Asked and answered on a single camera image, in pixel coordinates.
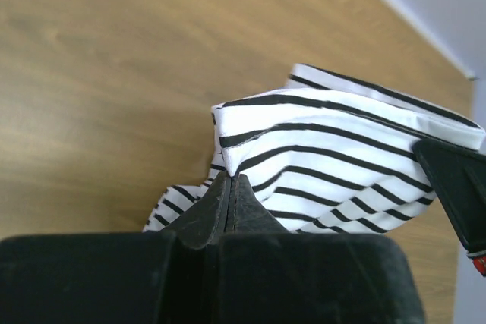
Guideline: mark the black white striped tank top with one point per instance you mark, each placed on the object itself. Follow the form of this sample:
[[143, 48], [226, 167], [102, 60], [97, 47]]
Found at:
[[329, 153]]

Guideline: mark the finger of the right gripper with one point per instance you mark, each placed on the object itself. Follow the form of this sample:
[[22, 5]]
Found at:
[[457, 176]]

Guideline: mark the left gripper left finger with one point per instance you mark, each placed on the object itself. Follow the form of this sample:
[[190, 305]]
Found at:
[[205, 221]]

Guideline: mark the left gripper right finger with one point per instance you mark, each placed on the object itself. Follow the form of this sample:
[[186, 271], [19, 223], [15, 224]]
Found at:
[[245, 214]]

